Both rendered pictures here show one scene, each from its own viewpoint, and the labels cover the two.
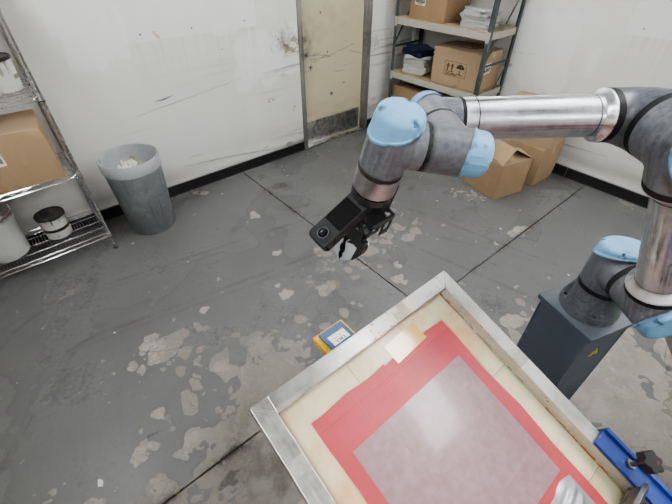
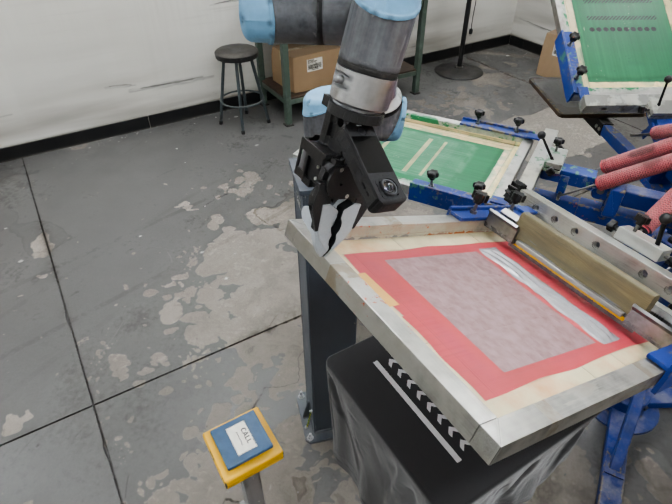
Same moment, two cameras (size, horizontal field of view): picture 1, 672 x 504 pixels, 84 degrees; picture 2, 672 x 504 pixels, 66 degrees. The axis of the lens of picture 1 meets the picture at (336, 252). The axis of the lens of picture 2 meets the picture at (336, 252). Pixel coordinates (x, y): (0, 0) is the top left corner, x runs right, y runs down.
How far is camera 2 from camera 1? 0.74 m
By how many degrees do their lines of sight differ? 60
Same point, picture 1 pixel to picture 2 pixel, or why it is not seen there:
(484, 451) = (474, 283)
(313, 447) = (510, 405)
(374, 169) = (399, 59)
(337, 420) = (475, 375)
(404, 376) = (413, 305)
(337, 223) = (382, 167)
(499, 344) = (380, 224)
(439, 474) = (503, 317)
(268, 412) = (499, 427)
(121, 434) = not seen: outside the picture
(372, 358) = not seen: hidden behind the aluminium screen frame
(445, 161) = not seen: hidden behind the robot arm
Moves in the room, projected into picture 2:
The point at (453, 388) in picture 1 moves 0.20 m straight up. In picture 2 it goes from (420, 277) to (432, 195)
